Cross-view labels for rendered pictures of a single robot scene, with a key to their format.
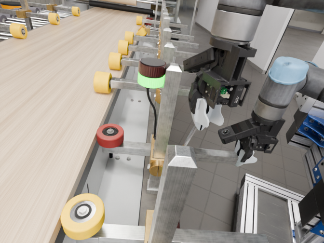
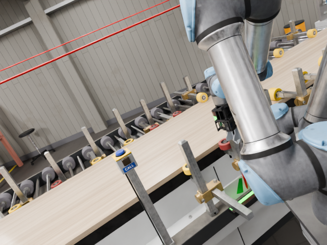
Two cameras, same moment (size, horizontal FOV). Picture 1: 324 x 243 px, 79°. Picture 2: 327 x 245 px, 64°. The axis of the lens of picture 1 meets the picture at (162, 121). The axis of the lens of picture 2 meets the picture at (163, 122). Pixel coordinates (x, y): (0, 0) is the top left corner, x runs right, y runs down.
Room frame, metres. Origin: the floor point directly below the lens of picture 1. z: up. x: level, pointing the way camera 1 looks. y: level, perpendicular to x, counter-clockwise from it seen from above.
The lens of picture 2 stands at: (-0.10, -1.04, 1.61)
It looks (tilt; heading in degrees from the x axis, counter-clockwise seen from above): 20 degrees down; 77
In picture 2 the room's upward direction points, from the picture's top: 24 degrees counter-clockwise
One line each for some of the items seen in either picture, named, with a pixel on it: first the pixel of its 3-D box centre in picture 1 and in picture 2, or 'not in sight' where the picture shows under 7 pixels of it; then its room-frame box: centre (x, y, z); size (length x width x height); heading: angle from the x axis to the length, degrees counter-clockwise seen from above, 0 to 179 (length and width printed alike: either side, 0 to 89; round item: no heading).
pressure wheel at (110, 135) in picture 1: (110, 143); (227, 148); (0.45, 0.15, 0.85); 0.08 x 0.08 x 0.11
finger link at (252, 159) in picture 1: (247, 159); not in sight; (0.47, -0.29, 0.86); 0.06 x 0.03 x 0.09; 95
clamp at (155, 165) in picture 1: (157, 154); (244, 159); (0.44, 0.00, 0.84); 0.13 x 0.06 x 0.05; 5
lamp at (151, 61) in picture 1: (148, 104); not in sight; (0.42, 0.04, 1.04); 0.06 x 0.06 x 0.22; 5
